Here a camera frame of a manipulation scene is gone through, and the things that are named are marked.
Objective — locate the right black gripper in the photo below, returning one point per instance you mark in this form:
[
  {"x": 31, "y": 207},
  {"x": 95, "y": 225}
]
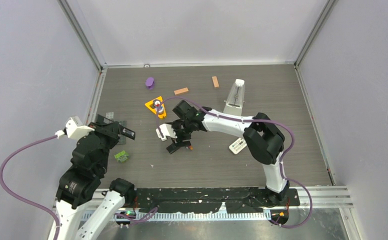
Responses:
[{"x": 180, "y": 144}]

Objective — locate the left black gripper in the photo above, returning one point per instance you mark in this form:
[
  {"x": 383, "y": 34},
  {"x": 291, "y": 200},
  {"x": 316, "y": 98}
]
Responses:
[{"x": 110, "y": 129}]

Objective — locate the white printed card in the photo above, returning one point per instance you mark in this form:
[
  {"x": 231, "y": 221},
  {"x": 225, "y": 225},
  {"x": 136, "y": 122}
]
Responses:
[{"x": 237, "y": 146}]

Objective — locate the black remote control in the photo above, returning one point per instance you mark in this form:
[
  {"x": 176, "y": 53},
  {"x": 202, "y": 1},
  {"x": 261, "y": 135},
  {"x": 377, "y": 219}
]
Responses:
[{"x": 124, "y": 133}]

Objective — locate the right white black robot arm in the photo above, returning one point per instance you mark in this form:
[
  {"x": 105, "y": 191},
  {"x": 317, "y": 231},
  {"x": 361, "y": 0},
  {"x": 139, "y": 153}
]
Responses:
[{"x": 261, "y": 135}]

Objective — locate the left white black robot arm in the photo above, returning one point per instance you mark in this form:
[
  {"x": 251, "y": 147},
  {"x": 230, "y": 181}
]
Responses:
[{"x": 89, "y": 163}]

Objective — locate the small clear grey tile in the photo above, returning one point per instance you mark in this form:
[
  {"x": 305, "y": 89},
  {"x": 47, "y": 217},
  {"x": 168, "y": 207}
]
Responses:
[{"x": 110, "y": 115}]

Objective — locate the green toy piece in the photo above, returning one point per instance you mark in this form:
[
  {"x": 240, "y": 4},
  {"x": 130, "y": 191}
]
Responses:
[{"x": 121, "y": 157}]

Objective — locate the yellow triangular toy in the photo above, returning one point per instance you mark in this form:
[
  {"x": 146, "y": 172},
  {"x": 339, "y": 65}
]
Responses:
[{"x": 157, "y": 107}]

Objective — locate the purple plastic cap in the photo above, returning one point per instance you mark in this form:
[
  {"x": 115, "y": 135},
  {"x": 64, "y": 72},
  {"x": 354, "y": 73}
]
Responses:
[{"x": 150, "y": 83}]

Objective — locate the white metronome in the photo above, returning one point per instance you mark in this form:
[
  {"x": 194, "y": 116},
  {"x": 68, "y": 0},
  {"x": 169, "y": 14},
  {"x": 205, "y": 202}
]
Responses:
[{"x": 235, "y": 99}]

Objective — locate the upright orange wooden block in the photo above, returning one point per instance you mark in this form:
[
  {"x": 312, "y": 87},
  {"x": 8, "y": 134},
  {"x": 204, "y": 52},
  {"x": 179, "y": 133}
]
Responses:
[{"x": 215, "y": 82}]

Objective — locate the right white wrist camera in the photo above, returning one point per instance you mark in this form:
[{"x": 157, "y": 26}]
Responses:
[{"x": 165, "y": 131}]

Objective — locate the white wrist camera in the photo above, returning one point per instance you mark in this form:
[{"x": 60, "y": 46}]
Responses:
[
  {"x": 165, "y": 131},
  {"x": 74, "y": 129}
]

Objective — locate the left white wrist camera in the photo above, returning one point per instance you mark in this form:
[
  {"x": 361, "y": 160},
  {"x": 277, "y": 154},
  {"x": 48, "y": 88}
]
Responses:
[{"x": 74, "y": 129}]

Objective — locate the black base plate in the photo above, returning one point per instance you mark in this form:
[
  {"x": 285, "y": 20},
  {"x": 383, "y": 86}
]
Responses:
[{"x": 210, "y": 199}]

